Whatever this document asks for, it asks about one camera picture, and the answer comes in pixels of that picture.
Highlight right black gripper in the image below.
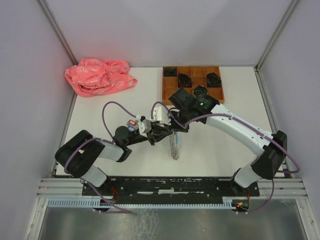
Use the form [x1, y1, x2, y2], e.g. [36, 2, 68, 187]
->
[163, 108, 192, 134]

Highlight metal key organiser disc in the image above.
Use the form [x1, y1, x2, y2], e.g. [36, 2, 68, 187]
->
[169, 132, 180, 160]

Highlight red tag key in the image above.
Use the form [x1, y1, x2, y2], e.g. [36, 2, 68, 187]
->
[126, 119, 138, 127]

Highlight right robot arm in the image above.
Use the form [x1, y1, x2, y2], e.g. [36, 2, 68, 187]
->
[169, 87, 287, 196]

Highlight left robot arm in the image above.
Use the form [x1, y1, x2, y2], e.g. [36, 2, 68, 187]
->
[54, 116, 172, 195]

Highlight blue tag key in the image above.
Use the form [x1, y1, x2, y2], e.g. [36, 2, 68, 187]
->
[127, 125, 136, 132]

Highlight blue yellow rolled band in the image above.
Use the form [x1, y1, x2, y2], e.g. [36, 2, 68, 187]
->
[193, 85, 208, 98]

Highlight black rolled band centre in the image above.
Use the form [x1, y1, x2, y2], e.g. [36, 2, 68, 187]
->
[177, 73, 193, 88]

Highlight wooden compartment tray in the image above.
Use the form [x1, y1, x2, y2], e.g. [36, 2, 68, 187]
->
[162, 65, 225, 105]

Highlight black rolled band top-left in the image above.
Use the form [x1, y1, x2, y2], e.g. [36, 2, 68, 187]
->
[163, 67, 177, 77]

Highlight black rolled band right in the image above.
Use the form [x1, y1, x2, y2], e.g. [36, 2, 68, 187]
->
[206, 72, 222, 88]

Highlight pink plastic bag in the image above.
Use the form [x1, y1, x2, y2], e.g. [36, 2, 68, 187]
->
[64, 57, 138, 98]

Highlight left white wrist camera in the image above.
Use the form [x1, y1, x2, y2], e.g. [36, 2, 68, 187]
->
[136, 115, 152, 137]

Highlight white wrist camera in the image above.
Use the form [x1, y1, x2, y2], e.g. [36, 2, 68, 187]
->
[136, 115, 152, 137]
[151, 106, 171, 126]

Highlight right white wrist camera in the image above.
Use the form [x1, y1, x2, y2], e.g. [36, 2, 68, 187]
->
[151, 106, 171, 126]

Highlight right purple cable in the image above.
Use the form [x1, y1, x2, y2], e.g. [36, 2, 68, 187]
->
[151, 101, 301, 215]

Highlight purple cable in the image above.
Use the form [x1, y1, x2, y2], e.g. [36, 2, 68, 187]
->
[151, 101, 301, 215]
[63, 101, 141, 176]

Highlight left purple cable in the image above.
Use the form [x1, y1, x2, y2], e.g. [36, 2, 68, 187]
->
[63, 101, 141, 176]

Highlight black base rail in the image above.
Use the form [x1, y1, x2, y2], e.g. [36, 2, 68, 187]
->
[96, 176, 260, 200]

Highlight grey cable duct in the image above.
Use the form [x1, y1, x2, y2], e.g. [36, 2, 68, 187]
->
[47, 197, 238, 209]

